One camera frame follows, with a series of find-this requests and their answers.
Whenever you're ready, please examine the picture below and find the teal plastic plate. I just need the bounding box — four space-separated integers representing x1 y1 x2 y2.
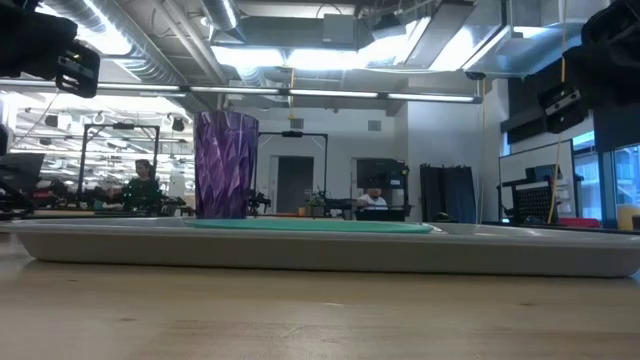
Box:
183 218 435 235

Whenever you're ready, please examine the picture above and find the purple faceted plastic cup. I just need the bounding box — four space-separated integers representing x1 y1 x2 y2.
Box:
193 110 260 220

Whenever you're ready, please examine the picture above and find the white plastic tray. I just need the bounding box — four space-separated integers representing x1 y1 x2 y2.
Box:
0 216 640 279

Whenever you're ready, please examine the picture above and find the small green potted plant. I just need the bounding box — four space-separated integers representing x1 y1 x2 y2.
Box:
305 192 327 218

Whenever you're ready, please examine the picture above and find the grey door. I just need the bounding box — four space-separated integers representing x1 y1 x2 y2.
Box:
276 156 315 215

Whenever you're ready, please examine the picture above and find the black equipment stand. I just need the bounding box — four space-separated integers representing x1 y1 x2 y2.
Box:
355 157 412 223

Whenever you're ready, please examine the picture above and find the long overhead light bar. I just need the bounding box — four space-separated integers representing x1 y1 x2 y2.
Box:
0 78 484 105

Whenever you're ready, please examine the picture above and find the dark curtain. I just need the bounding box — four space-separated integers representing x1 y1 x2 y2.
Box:
419 163 477 225

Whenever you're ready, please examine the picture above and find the grey ceiling air unit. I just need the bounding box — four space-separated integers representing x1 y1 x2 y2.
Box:
234 13 361 51

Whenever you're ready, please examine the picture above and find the whiteboard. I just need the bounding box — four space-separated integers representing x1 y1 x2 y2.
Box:
498 139 576 221

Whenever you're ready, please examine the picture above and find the black perforated panel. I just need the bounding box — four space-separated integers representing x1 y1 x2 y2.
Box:
512 184 554 225

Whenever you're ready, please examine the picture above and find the red object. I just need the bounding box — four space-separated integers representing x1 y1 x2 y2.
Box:
558 217 601 230

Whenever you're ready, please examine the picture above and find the dark monitor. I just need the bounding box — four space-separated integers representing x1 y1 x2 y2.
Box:
0 152 46 191

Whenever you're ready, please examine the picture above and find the black robot station frame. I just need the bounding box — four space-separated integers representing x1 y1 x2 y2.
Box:
257 131 330 211
77 123 161 211

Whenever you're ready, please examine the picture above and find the short silver ventilation duct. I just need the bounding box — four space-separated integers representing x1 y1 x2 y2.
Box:
199 0 247 45

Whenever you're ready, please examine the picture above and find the large silver ventilation duct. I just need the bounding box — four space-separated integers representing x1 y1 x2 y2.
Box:
42 0 231 136

